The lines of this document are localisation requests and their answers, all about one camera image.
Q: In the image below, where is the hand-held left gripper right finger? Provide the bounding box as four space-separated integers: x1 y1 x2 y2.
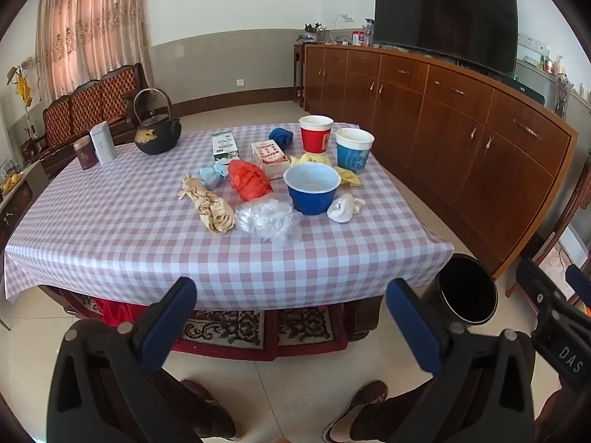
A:
385 278 536 443

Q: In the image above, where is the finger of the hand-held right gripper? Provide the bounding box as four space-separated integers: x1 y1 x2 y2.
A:
564 264 591 308
516 257 561 308

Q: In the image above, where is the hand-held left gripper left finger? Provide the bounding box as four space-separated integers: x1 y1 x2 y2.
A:
46 277 199 443

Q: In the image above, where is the black trash bin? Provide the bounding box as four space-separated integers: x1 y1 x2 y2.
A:
422 254 499 333

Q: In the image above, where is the red plastic bag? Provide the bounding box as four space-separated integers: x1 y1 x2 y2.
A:
228 159 274 202

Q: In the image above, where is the green white carton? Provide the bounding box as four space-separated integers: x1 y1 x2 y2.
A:
211 132 240 165

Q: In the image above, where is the blue paper cup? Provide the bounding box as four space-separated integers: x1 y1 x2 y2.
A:
335 128 375 175

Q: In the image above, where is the red paper cup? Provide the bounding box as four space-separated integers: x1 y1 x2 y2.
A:
298 115 334 154

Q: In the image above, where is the blue cloth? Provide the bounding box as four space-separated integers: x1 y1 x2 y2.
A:
269 127 295 149

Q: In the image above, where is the red patterned rug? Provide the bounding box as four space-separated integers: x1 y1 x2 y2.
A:
60 288 349 363

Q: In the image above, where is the person's right leg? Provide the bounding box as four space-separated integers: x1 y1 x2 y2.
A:
351 378 439 443

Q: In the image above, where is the person's leg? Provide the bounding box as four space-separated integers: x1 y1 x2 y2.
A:
148 369 218 443
351 378 439 443

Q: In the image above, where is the checked tablecloth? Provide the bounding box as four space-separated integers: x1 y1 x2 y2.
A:
4 122 455 310

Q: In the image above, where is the person's left leg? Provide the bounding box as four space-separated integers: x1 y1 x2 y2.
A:
148 369 218 443

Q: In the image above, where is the person's right shoe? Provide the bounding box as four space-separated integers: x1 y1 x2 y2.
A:
323 380 389 443

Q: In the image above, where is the person's shoe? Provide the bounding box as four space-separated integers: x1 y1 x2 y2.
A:
180 378 238 441
323 380 389 443

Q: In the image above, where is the person's left shoe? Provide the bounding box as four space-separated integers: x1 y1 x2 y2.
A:
180 378 238 441

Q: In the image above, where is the beige crumpled cloth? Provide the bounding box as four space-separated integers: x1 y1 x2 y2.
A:
178 174 236 236

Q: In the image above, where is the clear crumpled plastic bag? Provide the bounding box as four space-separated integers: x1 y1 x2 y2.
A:
235 198 301 246

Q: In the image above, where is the white crumpled tissue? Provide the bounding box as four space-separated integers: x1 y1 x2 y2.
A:
327 193 365 224

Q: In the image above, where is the blue plastic bowl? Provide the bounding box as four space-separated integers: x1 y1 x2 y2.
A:
283 162 342 216

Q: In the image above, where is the yellow cloth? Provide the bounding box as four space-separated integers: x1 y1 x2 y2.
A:
288 153 363 188

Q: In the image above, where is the wooden sideboard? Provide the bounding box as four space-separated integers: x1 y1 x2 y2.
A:
302 42 580 278

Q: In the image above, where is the black iron teapot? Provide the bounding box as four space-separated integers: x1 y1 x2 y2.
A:
133 87 182 155

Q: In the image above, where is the brown tea tin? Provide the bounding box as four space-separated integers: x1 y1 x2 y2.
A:
73 137 100 171

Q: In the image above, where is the glass vase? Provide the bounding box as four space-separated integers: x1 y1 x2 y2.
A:
553 74 574 118

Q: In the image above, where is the white tea tin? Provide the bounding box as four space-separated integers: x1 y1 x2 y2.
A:
89 121 117 166

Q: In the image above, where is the black set-top box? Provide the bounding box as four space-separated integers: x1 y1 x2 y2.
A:
499 75 546 107

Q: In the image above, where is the red white box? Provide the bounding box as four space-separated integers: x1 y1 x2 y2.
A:
251 140 291 180

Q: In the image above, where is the low wooden cabinet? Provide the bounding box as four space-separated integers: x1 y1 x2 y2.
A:
0 161 49 250

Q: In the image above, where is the wooden bench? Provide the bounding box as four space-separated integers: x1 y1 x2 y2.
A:
21 62 153 167

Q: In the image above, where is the coat rack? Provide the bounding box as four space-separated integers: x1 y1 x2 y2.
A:
7 55 38 158

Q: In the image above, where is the black television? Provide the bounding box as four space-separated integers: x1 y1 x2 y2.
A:
372 0 520 77

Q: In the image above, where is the beige curtain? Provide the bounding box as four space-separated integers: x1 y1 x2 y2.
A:
34 0 155 107

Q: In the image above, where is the small potted plant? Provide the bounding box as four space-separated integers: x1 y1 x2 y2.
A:
298 22 329 44

